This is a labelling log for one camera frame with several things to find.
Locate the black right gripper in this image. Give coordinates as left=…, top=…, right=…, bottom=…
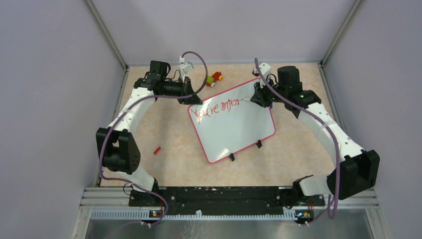
left=251, top=76, right=287, bottom=109

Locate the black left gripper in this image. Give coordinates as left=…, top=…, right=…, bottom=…
left=161, top=76, right=203, bottom=105

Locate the pink framed whiteboard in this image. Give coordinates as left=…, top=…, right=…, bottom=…
left=187, top=78, right=276, bottom=163

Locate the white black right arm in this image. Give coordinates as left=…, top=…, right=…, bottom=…
left=250, top=63, right=380, bottom=205

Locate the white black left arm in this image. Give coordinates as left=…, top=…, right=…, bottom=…
left=96, top=60, right=203, bottom=206

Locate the colourful toy car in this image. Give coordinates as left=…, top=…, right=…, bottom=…
left=206, top=71, right=223, bottom=87

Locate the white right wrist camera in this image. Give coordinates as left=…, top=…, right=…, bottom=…
left=252, top=63, right=272, bottom=88

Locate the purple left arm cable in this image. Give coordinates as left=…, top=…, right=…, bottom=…
left=98, top=50, right=209, bottom=228

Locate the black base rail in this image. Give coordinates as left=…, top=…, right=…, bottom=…
left=128, top=186, right=325, bottom=216

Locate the grey cable duct strip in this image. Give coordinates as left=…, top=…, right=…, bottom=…
left=91, top=209, right=297, bottom=221

